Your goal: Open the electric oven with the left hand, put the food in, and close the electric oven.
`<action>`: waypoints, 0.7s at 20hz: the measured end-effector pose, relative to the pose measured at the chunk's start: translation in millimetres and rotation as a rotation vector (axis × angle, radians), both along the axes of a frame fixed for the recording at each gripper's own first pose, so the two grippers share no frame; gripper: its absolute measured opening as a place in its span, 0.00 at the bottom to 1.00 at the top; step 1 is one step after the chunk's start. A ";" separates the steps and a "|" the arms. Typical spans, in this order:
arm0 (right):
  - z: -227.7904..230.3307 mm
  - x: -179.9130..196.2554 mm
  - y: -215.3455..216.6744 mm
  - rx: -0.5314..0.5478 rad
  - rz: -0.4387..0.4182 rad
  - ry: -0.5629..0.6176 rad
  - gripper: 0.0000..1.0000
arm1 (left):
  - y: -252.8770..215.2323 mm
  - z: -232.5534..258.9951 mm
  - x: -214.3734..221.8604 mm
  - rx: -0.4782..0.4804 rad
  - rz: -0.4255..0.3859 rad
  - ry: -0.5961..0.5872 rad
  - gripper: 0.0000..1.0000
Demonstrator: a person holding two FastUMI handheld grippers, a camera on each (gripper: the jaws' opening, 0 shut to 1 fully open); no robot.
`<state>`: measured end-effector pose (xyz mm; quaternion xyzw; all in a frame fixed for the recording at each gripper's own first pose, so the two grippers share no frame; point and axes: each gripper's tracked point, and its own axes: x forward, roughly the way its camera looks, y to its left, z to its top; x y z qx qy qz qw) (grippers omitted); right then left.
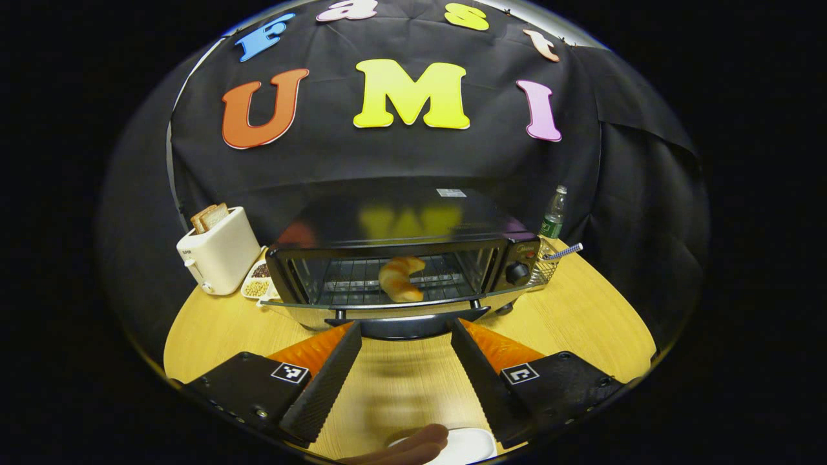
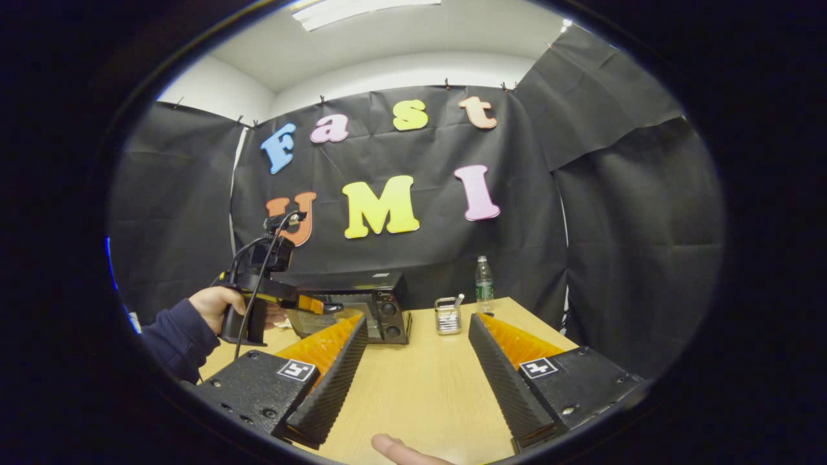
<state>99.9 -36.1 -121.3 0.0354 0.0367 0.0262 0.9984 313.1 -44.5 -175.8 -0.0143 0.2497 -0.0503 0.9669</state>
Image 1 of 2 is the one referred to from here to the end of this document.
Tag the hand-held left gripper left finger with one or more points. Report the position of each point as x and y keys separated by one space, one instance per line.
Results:
x=329 y=381

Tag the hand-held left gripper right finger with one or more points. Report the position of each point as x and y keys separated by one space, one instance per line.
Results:
x=481 y=381

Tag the golden croissant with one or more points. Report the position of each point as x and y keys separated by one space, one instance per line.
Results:
x=400 y=284

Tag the black electric oven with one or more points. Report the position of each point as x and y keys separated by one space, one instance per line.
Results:
x=400 y=219

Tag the white plate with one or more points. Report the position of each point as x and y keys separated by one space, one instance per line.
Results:
x=471 y=445

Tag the white divided snack dish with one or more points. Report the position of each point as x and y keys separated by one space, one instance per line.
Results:
x=255 y=287

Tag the blue white striped straw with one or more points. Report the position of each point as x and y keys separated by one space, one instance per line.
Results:
x=568 y=250

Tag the white toaster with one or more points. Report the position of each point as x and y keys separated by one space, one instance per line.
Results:
x=219 y=255

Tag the clear water bottle green label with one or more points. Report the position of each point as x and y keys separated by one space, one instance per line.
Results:
x=552 y=226

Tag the toast slice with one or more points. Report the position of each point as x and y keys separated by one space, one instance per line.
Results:
x=214 y=216
x=199 y=221

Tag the black backdrop cloth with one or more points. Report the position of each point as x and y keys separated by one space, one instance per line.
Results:
x=420 y=161

